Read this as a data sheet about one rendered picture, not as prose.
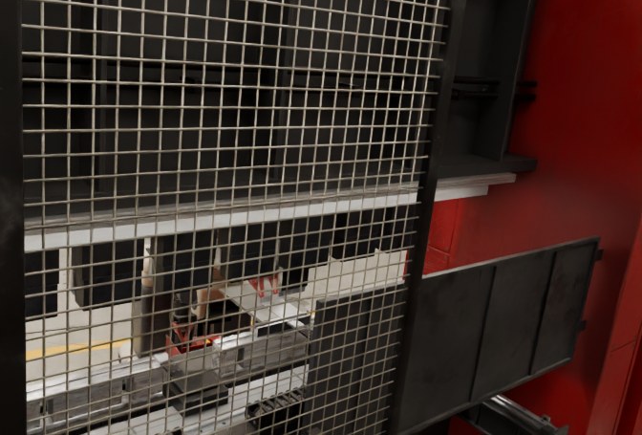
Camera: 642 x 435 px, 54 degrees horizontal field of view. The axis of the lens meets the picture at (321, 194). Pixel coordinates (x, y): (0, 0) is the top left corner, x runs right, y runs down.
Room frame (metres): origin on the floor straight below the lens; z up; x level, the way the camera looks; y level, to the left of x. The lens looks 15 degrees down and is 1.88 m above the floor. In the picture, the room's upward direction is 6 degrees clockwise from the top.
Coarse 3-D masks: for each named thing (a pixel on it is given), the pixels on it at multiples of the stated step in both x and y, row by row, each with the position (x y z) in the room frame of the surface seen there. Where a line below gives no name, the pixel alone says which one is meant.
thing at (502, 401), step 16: (496, 400) 1.68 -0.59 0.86; (464, 416) 1.75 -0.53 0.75; (480, 416) 1.71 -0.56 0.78; (496, 416) 1.67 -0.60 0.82; (512, 416) 1.64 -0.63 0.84; (528, 416) 1.63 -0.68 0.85; (544, 416) 1.62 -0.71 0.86; (496, 432) 1.66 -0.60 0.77; (512, 432) 1.62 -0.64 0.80; (528, 432) 1.57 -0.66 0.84; (544, 432) 1.54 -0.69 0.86; (560, 432) 1.54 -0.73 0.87
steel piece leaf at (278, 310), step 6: (276, 294) 1.91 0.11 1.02; (264, 300) 1.88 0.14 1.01; (276, 300) 1.90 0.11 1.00; (282, 300) 1.91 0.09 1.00; (276, 306) 1.86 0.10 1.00; (282, 306) 1.86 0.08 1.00; (288, 306) 1.87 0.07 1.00; (276, 312) 1.82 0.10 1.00; (282, 312) 1.82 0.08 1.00; (288, 312) 1.83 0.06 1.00; (294, 312) 1.83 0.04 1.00
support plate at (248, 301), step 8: (264, 280) 2.06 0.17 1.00; (224, 288) 1.96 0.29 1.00; (232, 288) 1.97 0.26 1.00; (240, 288) 1.97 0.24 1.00; (248, 288) 1.98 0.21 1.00; (248, 296) 1.91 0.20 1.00; (288, 296) 1.95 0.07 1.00; (248, 304) 1.85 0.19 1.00; (296, 304) 1.89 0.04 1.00; (248, 312) 1.81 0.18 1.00; (256, 312) 1.81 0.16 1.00; (264, 312) 1.81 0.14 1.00; (264, 320) 1.75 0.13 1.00
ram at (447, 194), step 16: (448, 192) 2.16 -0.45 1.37; (464, 192) 2.22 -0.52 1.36; (480, 192) 2.28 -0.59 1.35; (288, 208) 1.71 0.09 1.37; (304, 208) 1.75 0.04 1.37; (320, 208) 1.79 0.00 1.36; (352, 208) 1.87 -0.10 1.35; (144, 224) 1.44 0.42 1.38; (160, 224) 1.47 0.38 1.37; (192, 224) 1.52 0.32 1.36; (208, 224) 1.55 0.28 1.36; (224, 224) 1.58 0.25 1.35; (32, 240) 1.28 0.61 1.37; (48, 240) 1.30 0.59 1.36; (64, 240) 1.32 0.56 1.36; (80, 240) 1.34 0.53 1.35; (96, 240) 1.37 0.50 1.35
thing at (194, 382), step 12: (180, 372) 1.41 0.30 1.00; (192, 372) 1.37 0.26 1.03; (180, 384) 1.31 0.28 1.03; (192, 384) 1.32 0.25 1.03; (204, 384) 1.32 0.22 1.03; (168, 396) 1.31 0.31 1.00; (192, 396) 1.29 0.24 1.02; (204, 396) 1.29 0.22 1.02; (216, 396) 1.31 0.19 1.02; (180, 408) 1.27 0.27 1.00; (204, 408) 1.29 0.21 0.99
